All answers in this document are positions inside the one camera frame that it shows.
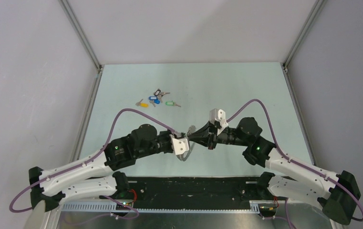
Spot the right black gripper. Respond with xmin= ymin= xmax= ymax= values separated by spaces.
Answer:
xmin=187 ymin=121 xmax=249 ymax=151

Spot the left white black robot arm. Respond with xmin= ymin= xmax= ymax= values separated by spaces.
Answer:
xmin=29 ymin=124 xmax=190 ymax=211

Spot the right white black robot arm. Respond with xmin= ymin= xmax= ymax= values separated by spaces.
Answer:
xmin=187 ymin=117 xmax=361 ymax=225

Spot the green tagged key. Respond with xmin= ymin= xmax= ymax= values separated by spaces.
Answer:
xmin=165 ymin=101 xmax=181 ymax=107

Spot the blue tagged key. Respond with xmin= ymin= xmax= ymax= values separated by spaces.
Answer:
xmin=149 ymin=100 xmax=160 ymax=107
xmin=148 ymin=96 xmax=158 ymax=101

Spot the yellow tagged key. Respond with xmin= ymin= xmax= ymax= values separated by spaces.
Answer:
xmin=135 ymin=99 xmax=149 ymax=108

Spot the black tagged key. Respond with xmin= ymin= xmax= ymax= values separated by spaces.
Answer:
xmin=154 ymin=88 xmax=170 ymax=96

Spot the left controller board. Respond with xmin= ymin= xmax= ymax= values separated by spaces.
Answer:
xmin=115 ymin=202 xmax=133 ymax=211

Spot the controller board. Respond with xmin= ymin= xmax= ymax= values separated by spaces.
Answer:
xmin=115 ymin=202 xmax=133 ymax=211
xmin=259 ymin=206 xmax=278 ymax=219

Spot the right controller board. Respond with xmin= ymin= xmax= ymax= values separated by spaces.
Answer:
xmin=259 ymin=206 xmax=278 ymax=219

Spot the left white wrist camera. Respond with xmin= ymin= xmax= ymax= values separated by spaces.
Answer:
xmin=170 ymin=135 xmax=189 ymax=156

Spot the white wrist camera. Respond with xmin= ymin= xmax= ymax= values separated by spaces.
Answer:
xmin=209 ymin=108 xmax=228 ymax=130
xmin=170 ymin=135 xmax=189 ymax=156

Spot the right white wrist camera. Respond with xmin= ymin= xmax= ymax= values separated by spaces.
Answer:
xmin=209 ymin=108 xmax=228 ymax=130

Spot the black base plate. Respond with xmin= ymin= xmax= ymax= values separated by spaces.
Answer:
xmin=111 ymin=177 xmax=274 ymax=210

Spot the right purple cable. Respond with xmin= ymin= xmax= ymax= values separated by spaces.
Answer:
xmin=227 ymin=99 xmax=363 ymax=222

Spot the metal cable duct rail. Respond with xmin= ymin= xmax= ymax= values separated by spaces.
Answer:
xmin=60 ymin=202 xmax=261 ymax=214

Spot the left aluminium frame post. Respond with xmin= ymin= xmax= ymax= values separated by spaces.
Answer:
xmin=58 ymin=0 xmax=102 ymax=73

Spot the aluminium frame post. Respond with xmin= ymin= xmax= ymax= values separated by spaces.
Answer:
xmin=58 ymin=0 xmax=102 ymax=73
xmin=282 ymin=0 xmax=327 ymax=73

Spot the right aluminium frame post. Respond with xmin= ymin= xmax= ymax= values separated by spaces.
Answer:
xmin=282 ymin=0 xmax=327 ymax=73

